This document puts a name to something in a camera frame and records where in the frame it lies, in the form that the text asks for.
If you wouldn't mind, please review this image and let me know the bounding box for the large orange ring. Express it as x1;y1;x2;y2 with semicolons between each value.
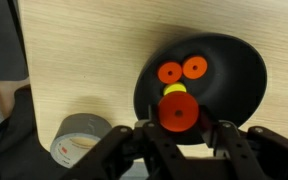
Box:
157;91;200;133
182;55;209;80

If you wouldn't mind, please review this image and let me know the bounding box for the small orange ring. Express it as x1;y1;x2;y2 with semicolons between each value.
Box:
156;61;184;85

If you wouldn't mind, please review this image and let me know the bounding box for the black chair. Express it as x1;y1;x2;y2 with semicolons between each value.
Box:
0;84;67;180

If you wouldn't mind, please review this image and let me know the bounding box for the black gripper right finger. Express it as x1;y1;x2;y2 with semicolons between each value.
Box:
198;105;288;180

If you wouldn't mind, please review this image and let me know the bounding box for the small yellow ring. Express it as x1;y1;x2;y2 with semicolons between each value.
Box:
163;81;188;97

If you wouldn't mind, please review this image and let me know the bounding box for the gray tape roll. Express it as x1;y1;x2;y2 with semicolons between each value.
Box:
49;112;113;169

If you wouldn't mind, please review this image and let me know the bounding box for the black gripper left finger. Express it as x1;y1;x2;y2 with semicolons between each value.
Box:
62;103;188;180

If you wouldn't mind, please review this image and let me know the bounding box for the black bowl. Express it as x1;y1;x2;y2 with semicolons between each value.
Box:
132;32;268;146

